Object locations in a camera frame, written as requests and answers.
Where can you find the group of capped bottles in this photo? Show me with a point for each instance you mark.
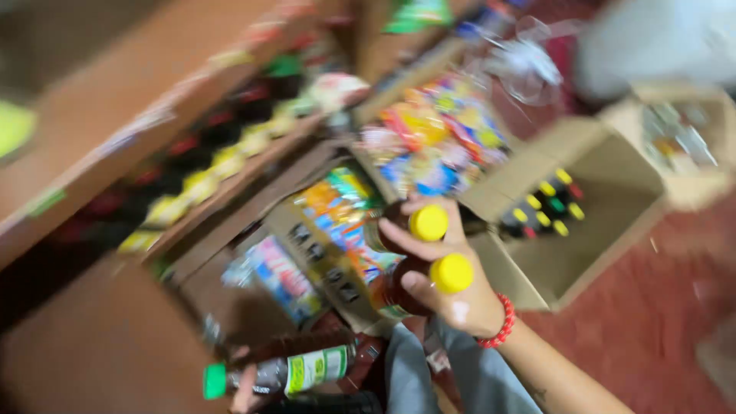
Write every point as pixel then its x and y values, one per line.
pixel 543 207

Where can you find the clear plastic wrap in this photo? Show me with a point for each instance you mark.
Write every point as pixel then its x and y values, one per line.
pixel 526 63

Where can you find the yellow-green object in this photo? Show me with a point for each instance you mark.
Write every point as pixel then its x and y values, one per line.
pixel 14 129

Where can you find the wooden shelf with bottles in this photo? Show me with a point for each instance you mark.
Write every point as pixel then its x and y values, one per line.
pixel 115 115

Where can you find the yellow-capped dark sauce bottle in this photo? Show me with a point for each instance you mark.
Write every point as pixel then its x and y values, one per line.
pixel 428 223
pixel 451 273

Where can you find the carton of blue pink packets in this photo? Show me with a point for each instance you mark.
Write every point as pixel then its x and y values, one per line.
pixel 276 287

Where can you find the open cardboard carton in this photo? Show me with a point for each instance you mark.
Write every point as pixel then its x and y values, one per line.
pixel 604 230

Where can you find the person's grey trousers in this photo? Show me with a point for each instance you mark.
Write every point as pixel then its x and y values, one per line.
pixel 471 379

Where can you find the carton of colourful snack packets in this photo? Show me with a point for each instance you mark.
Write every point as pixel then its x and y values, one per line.
pixel 437 138

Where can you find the green-capped sauce bottle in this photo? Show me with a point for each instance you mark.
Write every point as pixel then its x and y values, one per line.
pixel 313 368

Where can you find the dark red sauce bottle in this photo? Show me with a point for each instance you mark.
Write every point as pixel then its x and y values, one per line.
pixel 368 356

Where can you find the white plastic bag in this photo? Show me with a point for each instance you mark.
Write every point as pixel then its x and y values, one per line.
pixel 655 40

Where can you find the small carton with clear packets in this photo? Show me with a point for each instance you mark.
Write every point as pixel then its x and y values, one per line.
pixel 678 144

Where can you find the printed carton of snack packets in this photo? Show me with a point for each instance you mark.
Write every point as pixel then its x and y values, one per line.
pixel 339 230

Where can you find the person's left hand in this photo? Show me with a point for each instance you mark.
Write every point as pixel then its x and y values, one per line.
pixel 244 391

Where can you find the green packet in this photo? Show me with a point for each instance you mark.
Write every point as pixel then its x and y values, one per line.
pixel 420 14

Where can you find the person's right hand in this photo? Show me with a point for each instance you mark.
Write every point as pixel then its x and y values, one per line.
pixel 468 305

